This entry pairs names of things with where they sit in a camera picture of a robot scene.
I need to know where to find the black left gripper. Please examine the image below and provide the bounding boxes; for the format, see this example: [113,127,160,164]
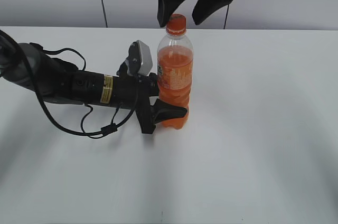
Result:
[116,72,188,134]

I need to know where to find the orange bottle cap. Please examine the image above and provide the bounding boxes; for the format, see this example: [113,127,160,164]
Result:
[166,14,186,36]

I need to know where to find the orange soda plastic bottle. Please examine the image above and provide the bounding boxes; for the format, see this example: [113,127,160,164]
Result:
[157,29,194,130]

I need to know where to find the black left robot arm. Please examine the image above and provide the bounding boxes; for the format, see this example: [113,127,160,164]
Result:
[1,32,187,134]

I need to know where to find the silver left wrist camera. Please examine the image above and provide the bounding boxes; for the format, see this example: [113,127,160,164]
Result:
[125,40,153,76]

